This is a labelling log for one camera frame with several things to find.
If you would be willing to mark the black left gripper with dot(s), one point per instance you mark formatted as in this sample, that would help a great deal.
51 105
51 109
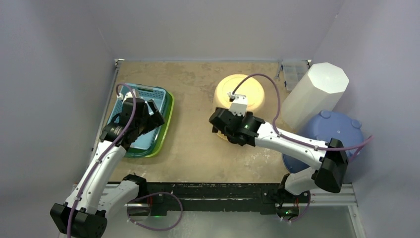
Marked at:
154 120

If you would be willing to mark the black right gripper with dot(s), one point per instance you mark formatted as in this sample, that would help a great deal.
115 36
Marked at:
218 119

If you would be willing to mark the lime green tray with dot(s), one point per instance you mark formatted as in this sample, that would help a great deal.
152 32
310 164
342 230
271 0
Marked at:
164 129

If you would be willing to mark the dark green tray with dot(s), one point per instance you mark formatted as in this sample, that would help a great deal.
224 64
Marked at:
139 153

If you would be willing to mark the cream printed bucket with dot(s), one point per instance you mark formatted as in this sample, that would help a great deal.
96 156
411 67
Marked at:
244 85

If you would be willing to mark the blue round bucket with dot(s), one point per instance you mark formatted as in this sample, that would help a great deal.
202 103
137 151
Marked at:
327 125

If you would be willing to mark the white octagonal large container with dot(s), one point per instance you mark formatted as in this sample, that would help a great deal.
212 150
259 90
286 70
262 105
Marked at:
320 88

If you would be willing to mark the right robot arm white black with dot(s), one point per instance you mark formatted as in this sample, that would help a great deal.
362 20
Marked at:
327 161

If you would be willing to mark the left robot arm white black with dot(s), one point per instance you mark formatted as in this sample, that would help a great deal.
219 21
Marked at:
85 212

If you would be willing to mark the small metal wrench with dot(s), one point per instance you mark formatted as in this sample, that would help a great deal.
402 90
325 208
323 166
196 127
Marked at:
279 70

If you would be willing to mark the clear plastic small box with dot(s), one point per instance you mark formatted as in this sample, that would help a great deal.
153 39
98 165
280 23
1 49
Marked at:
293 71

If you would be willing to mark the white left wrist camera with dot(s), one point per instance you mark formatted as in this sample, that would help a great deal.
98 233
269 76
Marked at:
239 103

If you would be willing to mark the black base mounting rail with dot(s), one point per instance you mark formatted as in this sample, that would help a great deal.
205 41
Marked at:
264 198

